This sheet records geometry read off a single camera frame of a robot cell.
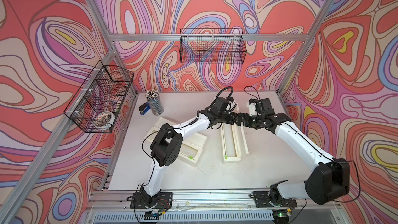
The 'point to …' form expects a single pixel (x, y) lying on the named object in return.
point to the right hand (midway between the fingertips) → (241, 124)
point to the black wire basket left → (94, 107)
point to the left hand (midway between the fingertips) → (240, 119)
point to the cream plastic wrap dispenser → (192, 145)
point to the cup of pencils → (155, 102)
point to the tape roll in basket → (105, 117)
